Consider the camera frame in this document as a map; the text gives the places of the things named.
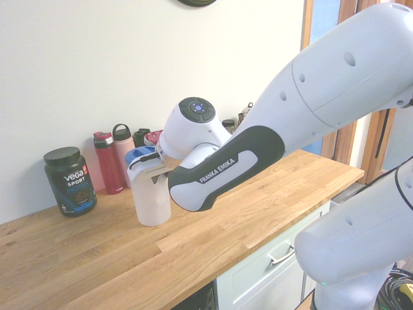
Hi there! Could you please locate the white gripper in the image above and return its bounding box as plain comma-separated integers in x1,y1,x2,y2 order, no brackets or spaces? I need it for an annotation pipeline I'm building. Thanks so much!
127,157,170,186

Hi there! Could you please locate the clear pitcher with blue lid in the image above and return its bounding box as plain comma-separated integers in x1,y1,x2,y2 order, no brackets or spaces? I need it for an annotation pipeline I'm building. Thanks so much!
125,145,172,227

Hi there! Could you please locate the red water bottle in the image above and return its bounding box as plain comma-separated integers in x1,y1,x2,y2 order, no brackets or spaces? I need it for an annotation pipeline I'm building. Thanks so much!
93,130,125,196

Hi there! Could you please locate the maroon white plastic piece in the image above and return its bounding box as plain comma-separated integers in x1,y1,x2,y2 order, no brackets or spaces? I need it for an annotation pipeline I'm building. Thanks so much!
143,129,165,147

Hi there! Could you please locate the pink bottle with black lid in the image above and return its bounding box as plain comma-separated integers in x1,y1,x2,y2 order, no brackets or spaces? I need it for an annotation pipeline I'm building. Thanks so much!
112,123,134,190

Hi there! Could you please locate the black shaker bottle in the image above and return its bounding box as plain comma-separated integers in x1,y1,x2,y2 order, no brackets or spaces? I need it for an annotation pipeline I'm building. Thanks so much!
132,128,152,149

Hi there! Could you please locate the black Vega protein tub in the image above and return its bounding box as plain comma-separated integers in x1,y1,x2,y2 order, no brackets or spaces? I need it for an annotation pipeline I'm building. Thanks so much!
43,147,98,218

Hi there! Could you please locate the white cabinet drawer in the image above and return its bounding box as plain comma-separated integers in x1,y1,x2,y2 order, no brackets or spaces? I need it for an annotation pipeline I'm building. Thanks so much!
215,200,332,310

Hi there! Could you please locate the yellow box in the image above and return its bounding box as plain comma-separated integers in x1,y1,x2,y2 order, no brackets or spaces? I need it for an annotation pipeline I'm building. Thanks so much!
399,283,413,306

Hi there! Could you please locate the silver drawer handle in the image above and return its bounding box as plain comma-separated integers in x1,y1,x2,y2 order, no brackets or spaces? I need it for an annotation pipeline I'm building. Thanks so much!
267,245,296,266

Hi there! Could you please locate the black round wall clock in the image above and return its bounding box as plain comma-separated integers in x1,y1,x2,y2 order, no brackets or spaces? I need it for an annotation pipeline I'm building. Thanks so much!
176,0,218,7

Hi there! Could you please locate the wooden door frame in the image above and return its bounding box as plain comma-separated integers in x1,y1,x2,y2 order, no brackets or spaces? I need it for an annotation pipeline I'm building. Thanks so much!
299,0,398,182

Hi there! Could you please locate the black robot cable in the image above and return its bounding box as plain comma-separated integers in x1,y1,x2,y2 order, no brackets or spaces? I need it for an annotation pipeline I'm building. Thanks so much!
373,108,388,160

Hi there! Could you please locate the black coiled cable bundle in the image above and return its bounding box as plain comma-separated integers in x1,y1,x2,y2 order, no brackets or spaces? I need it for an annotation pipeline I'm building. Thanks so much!
376,263,413,310

